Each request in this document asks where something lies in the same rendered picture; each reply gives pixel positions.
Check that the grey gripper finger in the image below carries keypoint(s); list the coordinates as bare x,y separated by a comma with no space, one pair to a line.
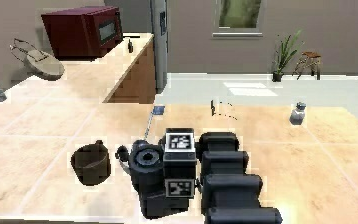
122,152

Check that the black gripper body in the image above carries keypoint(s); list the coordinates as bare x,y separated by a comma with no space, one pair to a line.
147,173

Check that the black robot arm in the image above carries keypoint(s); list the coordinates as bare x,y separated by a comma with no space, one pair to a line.
223,186

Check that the brown round pot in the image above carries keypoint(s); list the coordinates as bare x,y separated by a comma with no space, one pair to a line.
91,165

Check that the wooden kitchen counter cabinet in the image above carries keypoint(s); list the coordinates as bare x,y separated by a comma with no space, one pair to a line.
138,80

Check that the small dark bottle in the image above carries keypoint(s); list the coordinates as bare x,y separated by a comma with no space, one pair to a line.
130,46

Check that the grey fridge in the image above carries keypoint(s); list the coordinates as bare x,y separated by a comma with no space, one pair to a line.
159,50

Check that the grey flat round pan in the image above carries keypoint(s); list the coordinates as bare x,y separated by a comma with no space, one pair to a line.
45,66

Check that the dark red microwave oven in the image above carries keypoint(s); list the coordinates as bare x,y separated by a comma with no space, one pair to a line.
77,33

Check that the glass shaker with grey cap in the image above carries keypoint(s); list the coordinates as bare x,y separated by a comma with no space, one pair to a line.
297,115

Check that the green house plant in pot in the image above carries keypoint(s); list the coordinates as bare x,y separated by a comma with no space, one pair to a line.
283,55

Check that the brown wooden stool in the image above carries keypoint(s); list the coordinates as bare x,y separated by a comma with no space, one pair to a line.
309,58

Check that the window with grey frame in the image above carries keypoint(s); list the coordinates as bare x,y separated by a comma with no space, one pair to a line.
239,15

